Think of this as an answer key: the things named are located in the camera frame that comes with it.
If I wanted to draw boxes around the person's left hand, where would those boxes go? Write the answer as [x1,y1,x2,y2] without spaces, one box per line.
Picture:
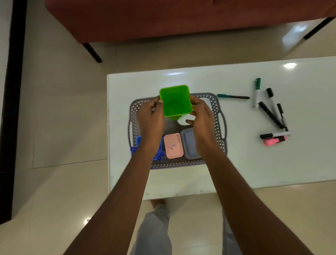
[137,96,166,156]

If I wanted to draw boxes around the person's right hand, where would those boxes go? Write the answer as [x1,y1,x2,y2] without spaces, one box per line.
[186,95,226,162]

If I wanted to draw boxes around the green plastic cup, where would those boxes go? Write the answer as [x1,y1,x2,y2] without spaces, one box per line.
[159,85,194,121]

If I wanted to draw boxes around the person's left forearm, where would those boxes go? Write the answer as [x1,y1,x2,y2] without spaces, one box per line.
[62,150,164,255]

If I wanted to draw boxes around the person's right forearm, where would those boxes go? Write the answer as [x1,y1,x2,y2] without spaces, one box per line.
[202,154,314,255]

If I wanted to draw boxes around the white plastic container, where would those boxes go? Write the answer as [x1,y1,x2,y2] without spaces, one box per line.
[177,98,211,127]

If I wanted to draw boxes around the grey plastic box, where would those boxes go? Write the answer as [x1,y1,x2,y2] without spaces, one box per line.
[181,128,202,160]

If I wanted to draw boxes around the grey perforated plastic basket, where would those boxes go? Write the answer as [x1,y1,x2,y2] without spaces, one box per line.
[128,92,228,170]

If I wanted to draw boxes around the pink plastic box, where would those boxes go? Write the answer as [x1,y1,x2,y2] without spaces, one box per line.
[163,133,184,159]

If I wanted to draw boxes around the blue plastic item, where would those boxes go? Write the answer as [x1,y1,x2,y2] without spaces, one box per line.
[130,135,165,161]

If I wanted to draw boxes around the black pen with green cap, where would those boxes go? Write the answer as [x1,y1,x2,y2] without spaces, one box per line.
[217,94,250,100]

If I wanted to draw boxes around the white marker with green cap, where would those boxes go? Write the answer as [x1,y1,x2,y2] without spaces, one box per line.
[253,78,261,108]

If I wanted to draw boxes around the thick black marker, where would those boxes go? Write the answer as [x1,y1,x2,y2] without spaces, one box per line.
[258,101,285,129]

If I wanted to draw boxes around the white marker with black cap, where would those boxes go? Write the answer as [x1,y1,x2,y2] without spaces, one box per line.
[266,88,283,124]
[260,132,292,139]

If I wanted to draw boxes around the black sofa leg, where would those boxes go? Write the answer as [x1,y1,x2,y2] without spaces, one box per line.
[303,17,335,40]
[82,43,102,63]

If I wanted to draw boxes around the pink highlighter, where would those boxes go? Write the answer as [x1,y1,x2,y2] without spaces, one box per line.
[264,136,287,147]

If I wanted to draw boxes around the thin black pen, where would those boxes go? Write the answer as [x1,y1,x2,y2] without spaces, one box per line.
[276,103,289,132]

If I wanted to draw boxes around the red sofa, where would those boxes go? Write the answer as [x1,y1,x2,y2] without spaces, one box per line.
[44,0,336,44]

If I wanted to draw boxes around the person's grey trousers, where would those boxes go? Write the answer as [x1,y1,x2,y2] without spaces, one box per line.
[130,204,242,255]

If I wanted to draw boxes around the dark door frame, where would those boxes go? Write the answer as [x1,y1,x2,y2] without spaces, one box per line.
[0,0,28,225]

